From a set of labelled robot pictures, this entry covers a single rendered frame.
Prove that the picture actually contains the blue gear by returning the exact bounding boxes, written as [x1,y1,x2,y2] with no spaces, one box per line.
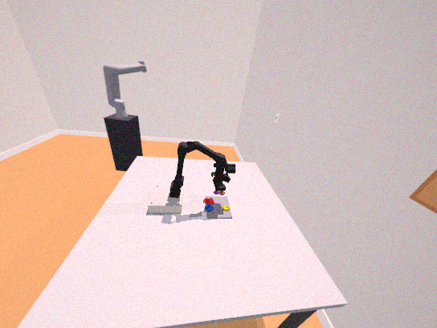
[204,203,214,211]

